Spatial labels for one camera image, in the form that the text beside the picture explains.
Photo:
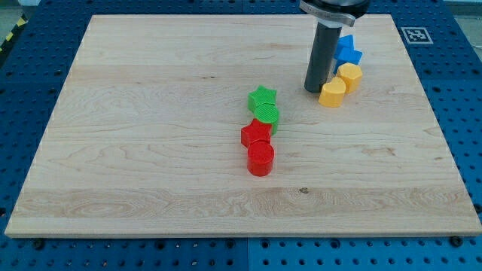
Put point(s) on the yellow heart block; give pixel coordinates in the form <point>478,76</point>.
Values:
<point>332,93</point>

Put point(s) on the robot arm flange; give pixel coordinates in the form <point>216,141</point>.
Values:
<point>335,13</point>

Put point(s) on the yellow hexagon block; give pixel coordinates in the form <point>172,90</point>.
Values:
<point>351,74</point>

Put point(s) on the red star block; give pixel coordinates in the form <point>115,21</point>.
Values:
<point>256,131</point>

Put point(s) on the red cylinder block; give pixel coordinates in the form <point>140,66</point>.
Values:
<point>260,158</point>

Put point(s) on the green cylinder block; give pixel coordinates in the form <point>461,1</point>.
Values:
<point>268,114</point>

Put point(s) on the green star block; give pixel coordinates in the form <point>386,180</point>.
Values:
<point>261,96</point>

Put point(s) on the wooden board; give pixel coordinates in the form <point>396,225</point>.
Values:
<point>144,139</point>

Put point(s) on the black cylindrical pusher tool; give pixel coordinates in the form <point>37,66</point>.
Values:
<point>323,49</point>

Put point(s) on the blue star block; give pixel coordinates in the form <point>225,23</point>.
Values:
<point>347,55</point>

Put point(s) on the blue cube block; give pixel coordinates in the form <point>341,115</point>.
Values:
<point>345,42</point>

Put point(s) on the fiducial marker tag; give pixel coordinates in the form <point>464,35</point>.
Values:
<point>416,35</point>

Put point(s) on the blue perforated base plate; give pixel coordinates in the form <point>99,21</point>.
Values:
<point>36,68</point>

